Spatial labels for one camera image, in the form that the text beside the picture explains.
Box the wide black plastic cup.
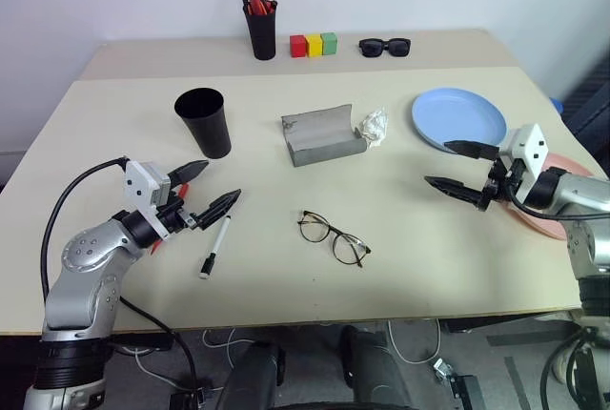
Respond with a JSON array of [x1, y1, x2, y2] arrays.
[[173, 87, 234, 160]]

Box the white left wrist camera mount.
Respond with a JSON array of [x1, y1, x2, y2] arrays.
[[123, 157, 173, 240]]

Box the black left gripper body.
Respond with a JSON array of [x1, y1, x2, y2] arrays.
[[154, 190, 201, 236]]

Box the dark ribbed chair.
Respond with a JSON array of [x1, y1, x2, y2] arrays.
[[561, 59, 610, 154]]

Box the thin dark framed eyeglasses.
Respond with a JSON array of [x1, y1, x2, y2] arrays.
[[297, 209, 374, 269]]

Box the yellow wooden block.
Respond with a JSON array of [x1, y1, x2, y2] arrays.
[[305, 32, 325, 58]]

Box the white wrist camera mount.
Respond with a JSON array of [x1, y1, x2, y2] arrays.
[[123, 157, 173, 240], [498, 123, 550, 204]]

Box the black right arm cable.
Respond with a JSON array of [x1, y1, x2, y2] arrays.
[[504, 185, 610, 221]]

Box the dark rounded padded shape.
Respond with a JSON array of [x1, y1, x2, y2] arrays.
[[338, 324, 414, 410], [222, 339, 288, 410]]

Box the grey felt glasses case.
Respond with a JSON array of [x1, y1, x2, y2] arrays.
[[280, 103, 368, 170]]

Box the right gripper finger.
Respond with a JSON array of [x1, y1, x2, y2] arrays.
[[423, 175, 491, 213], [444, 139, 503, 162]]

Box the blue plastic plate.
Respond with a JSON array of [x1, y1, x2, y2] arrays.
[[411, 87, 509, 154]]

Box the red marker pen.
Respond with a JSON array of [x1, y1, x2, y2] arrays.
[[148, 183, 191, 256]]

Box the crumpled white paper ball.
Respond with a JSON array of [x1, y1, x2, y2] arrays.
[[353, 105, 389, 150]]

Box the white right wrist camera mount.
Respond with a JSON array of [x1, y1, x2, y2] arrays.
[[498, 123, 550, 204]]

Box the white floor cable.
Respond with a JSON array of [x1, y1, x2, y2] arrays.
[[387, 318, 443, 365]]

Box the black sunglasses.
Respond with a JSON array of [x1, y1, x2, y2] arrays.
[[357, 37, 413, 59]]

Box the tall black pen holder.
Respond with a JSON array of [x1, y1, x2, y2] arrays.
[[242, 0, 279, 62]]

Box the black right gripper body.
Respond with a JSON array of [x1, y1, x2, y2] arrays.
[[478, 154, 525, 214]]

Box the pink plastic plate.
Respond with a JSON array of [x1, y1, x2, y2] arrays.
[[498, 151, 595, 241]]

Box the white marker with black cap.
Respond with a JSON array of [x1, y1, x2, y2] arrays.
[[198, 215, 234, 281]]

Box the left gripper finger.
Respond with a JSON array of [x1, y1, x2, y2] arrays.
[[167, 159, 211, 189], [193, 188, 243, 231]]

